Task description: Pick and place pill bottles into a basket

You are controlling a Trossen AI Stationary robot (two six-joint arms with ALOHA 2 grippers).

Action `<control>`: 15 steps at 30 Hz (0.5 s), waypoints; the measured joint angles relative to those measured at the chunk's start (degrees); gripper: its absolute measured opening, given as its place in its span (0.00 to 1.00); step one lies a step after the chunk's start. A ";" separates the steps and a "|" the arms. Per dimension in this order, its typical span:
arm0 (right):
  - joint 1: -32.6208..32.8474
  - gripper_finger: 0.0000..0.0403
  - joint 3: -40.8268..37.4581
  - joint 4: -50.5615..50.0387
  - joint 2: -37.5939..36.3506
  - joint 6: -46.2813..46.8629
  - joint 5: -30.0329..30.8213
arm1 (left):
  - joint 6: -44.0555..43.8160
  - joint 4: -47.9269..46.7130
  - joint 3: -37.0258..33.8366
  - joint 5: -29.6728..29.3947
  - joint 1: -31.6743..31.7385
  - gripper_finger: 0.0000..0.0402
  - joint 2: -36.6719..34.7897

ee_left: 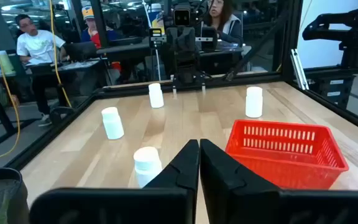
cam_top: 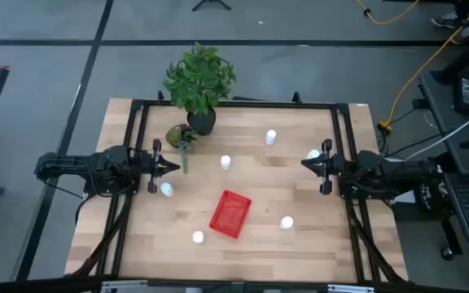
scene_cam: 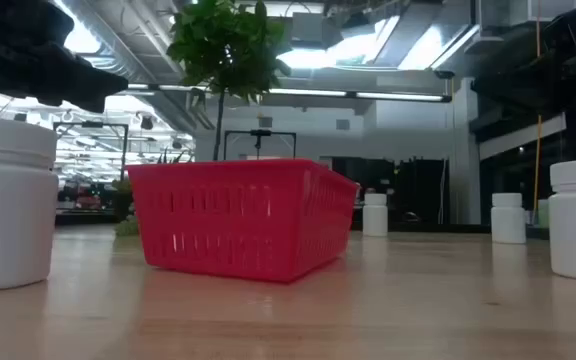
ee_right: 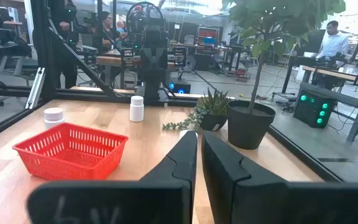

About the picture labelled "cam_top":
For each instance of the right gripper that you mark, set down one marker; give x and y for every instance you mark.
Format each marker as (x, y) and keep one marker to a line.
(332, 167)

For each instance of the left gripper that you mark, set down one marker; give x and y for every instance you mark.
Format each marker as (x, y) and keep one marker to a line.
(154, 167)

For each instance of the white pill bottle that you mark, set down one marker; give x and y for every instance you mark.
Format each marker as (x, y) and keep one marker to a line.
(167, 189)
(312, 153)
(271, 137)
(198, 237)
(226, 162)
(286, 222)

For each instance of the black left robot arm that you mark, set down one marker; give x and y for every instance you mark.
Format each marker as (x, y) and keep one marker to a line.
(75, 163)

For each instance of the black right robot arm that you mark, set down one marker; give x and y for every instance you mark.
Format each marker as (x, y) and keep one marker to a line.
(389, 173)

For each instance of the red plastic basket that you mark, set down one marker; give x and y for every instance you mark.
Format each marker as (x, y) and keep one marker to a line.
(230, 213)

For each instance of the white flat box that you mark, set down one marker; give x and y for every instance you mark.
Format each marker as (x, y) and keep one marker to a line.
(393, 159)

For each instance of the leafy green potted plant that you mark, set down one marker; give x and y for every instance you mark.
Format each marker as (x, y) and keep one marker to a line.
(200, 81)

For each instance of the black box white lettering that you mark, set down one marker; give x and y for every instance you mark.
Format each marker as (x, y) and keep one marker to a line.
(432, 197)

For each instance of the silver metal bar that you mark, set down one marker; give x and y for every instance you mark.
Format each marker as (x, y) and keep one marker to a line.
(124, 287)
(350, 289)

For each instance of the black desk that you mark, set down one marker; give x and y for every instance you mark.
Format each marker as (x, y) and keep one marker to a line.
(442, 106)

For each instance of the black tripod stand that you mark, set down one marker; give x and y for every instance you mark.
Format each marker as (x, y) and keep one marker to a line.
(212, 3)

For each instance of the person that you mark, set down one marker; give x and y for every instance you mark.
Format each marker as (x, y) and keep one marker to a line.
(445, 20)

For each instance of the black aluminium table frame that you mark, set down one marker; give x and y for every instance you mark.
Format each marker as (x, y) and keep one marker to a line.
(238, 104)

